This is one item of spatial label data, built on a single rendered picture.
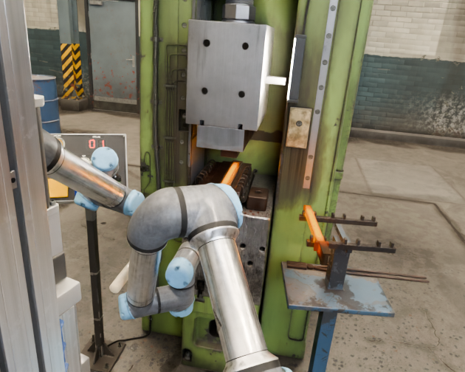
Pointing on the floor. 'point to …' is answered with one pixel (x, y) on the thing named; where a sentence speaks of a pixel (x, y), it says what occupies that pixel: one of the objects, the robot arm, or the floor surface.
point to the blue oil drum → (42, 83)
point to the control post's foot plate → (111, 357)
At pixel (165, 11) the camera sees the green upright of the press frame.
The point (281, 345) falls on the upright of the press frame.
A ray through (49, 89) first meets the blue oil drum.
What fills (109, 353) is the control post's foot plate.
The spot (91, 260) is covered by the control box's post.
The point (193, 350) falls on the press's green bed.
